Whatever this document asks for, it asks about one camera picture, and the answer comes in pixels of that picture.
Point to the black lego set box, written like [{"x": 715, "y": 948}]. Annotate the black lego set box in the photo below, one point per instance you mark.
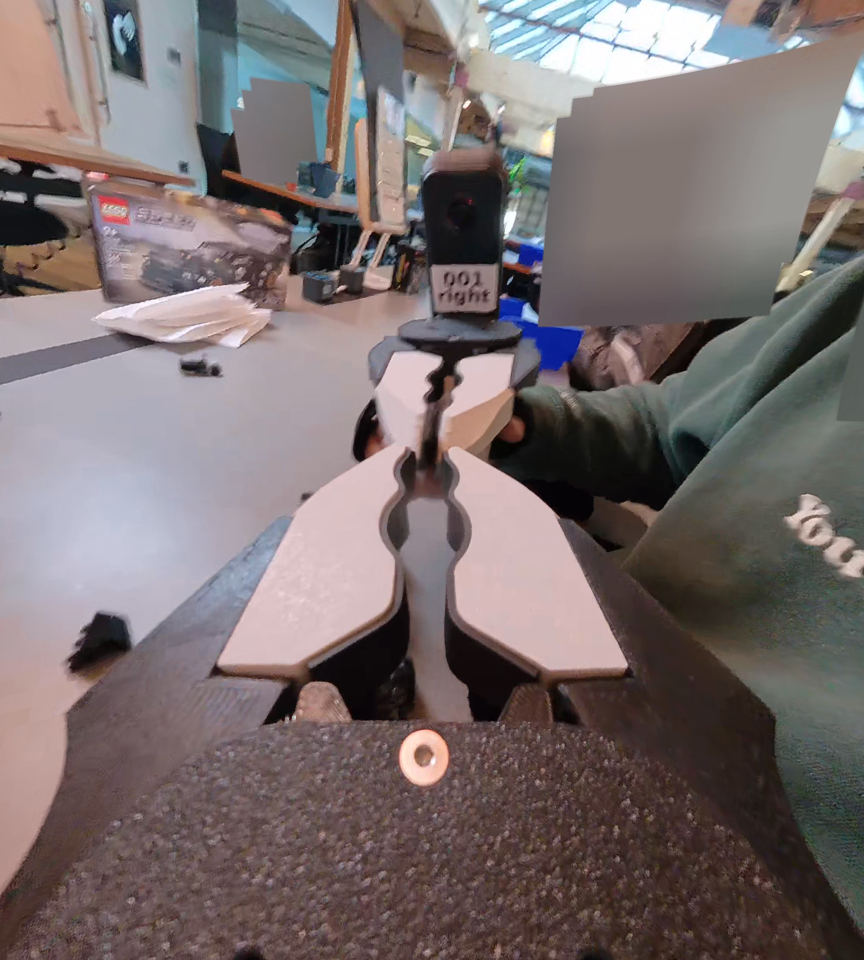
[{"x": 192, "y": 248}]

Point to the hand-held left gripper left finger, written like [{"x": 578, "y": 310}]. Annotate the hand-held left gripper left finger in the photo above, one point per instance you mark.
[{"x": 312, "y": 593}]

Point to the small black box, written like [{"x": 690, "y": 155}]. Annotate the small black box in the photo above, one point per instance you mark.
[{"x": 321, "y": 287}]

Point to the clear plastic parts bag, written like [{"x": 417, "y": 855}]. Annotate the clear plastic parts bag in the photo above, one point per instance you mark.
[{"x": 177, "y": 315}]

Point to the person's right hand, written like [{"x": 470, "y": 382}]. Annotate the person's right hand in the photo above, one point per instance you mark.
[{"x": 367, "y": 432}]

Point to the small black lego brick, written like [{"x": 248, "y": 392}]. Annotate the small black lego brick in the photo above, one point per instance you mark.
[{"x": 99, "y": 641}]

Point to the blue storage bin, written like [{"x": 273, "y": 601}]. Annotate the blue storage bin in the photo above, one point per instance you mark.
[{"x": 552, "y": 342}]

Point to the dark phone icon sign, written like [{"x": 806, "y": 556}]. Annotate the dark phone icon sign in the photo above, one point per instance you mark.
[{"x": 123, "y": 38}]

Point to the small black lego piece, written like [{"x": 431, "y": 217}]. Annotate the small black lego piece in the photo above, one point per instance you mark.
[{"x": 199, "y": 365}]

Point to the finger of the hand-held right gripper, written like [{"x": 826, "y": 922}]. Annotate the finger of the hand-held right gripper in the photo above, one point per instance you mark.
[
  {"x": 480, "y": 402},
  {"x": 402, "y": 398}
]

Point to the poster board stand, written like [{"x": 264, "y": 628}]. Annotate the poster board stand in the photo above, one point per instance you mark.
[{"x": 379, "y": 165}]

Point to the wooden office desk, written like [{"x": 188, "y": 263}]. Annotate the wooden office desk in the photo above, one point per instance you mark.
[
  {"x": 57, "y": 153},
  {"x": 289, "y": 195}
]

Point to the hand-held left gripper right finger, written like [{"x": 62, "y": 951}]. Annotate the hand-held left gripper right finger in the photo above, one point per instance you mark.
[{"x": 537, "y": 593}]

